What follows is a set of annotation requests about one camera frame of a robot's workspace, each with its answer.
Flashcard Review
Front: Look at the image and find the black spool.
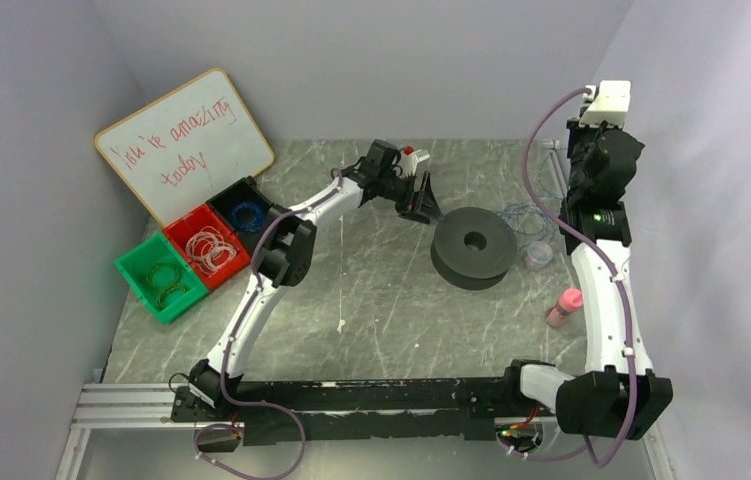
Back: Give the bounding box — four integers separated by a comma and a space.
430, 207, 518, 291

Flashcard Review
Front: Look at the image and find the blue cable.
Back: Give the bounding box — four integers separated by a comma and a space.
494, 152, 565, 250
229, 200, 269, 233

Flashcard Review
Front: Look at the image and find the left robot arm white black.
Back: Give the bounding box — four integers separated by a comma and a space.
188, 140, 442, 418

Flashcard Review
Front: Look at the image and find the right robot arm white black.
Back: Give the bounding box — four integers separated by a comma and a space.
516, 119, 673, 440

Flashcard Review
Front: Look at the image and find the clear plastic cup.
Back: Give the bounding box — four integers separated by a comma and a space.
525, 241, 554, 271

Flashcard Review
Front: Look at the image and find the pink marker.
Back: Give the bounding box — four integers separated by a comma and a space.
545, 288, 584, 327

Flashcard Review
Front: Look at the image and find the black bin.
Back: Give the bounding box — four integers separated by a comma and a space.
206, 176, 288, 255

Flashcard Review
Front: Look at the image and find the red bin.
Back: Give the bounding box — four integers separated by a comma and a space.
162, 205, 251, 291

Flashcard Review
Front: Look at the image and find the whiteboard with red writing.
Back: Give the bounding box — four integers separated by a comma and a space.
94, 68, 275, 226

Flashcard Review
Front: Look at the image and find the green bin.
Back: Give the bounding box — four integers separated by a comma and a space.
114, 233, 209, 324

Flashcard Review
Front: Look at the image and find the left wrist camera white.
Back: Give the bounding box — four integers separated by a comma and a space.
398, 146, 431, 178

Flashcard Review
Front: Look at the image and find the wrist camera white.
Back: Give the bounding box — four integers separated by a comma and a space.
398, 146, 431, 178
578, 80, 632, 128

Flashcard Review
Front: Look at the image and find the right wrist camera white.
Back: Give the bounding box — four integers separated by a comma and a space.
578, 80, 632, 128

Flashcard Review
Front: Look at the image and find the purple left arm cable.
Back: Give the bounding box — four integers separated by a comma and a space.
192, 168, 350, 480

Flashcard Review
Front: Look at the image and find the blue cable in bin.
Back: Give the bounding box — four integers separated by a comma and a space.
229, 200, 269, 233

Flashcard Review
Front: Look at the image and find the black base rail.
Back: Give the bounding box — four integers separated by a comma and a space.
170, 363, 553, 451

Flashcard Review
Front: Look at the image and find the white cable coil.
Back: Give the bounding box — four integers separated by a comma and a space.
184, 226, 240, 272

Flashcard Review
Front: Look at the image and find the green cable coil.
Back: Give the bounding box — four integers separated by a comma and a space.
144, 261, 194, 309

